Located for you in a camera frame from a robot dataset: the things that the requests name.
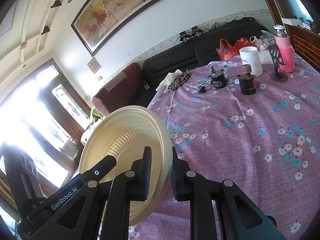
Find large cream bowl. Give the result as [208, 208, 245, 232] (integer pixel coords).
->
[79, 106, 172, 225]

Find patterned blanket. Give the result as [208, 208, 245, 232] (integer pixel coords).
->
[80, 124, 96, 146]

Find green pillow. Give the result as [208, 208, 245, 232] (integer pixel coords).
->
[90, 107, 105, 124]

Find purple floral tablecloth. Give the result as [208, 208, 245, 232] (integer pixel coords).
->
[128, 52, 320, 240]

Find maroon armchair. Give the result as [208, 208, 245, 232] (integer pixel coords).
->
[92, 63, 142, 116]

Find wooden glass door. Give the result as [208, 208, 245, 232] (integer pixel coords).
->
[1, 59, 91, 196]

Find white cloth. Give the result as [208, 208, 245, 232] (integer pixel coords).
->
[155, 69, 183, 91]

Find leopard print cloth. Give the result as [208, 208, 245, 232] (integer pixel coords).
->
[166, 71, 191, 92]

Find black charger plug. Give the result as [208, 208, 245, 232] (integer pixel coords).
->
[198, 85, 206, 94]

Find black round device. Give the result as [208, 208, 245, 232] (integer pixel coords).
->
[208, 66, 227, 89]

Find dark glass bottle with cork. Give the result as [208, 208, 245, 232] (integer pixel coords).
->
[237, 64, 256, 95]

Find black leather sofa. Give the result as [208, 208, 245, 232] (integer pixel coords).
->
[131, 17, 266, 107]

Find white plastic jar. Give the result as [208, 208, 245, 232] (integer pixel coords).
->
[239, 47, 263, 76]

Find white tissue pack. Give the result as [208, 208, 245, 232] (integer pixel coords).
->
[259, 50, 273, 65]

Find red plastic bag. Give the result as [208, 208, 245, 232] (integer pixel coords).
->
[216, 38, 255, 60]

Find black phone stand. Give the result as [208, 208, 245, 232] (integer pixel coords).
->
[268, 44, 288, 83]

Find black clamps on sofa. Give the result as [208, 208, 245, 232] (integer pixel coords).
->
[179, 26, 205, 43]

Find pink thermos bottle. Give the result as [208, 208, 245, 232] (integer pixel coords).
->
[273, 24, 295, 73]

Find framed horse painting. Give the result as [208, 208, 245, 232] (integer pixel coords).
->
[71, 0, 160, 56]

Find wall plaque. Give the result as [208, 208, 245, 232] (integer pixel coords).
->
[87, 57, 101, 74]

